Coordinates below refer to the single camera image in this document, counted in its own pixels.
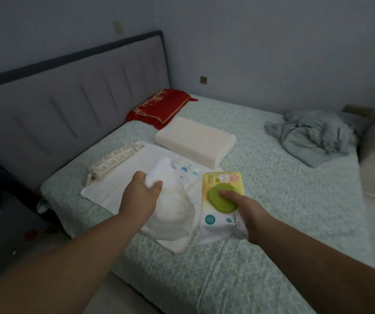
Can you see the white diaper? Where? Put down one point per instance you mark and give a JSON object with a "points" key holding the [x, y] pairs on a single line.
{"points": [[174, 212]]}

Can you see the person's left forearm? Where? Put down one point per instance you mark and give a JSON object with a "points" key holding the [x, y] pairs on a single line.
{"points": [[59, 271]]}

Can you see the person's right hand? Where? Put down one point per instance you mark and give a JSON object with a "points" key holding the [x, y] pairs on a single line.
{"points": [[256, 222]]}

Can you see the red embroidered pillow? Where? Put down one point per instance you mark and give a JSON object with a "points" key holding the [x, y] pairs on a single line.
{"points": [[161, 107]]}

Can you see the person's left hand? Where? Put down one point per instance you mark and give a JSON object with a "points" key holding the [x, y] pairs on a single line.
{"points": [[140, 199]]}

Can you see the blue print diaper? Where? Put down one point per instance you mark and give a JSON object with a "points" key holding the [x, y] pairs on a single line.
{"points": [[187, 170]]}

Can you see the person's right forearm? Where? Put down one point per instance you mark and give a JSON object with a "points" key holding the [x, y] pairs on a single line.
{"points": [[331, 277]]}

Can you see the crumpled grey blanket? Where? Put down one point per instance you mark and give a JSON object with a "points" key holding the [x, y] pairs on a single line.
{"points": [[311, 137]]}

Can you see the white changing mat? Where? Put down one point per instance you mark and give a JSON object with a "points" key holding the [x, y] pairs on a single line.
{"points": [[115, 189]]}

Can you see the bed with green quilted sheet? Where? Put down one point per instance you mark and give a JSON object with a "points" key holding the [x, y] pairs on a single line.
{"points": [[272, 199]]}

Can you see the small patterned roll pillow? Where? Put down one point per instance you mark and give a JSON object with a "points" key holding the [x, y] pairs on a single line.
{"points": [[112, 161]]}

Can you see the yellow wet wipes pack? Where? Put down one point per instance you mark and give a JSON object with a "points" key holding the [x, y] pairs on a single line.
{"points": [[217, 228]]}

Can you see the dark wall outlet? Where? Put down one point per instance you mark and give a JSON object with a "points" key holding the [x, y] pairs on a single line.
{"points": [[203, 80]]}

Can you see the cream foam pillow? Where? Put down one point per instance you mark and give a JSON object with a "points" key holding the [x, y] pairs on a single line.
{"points": [[195, 142]]}

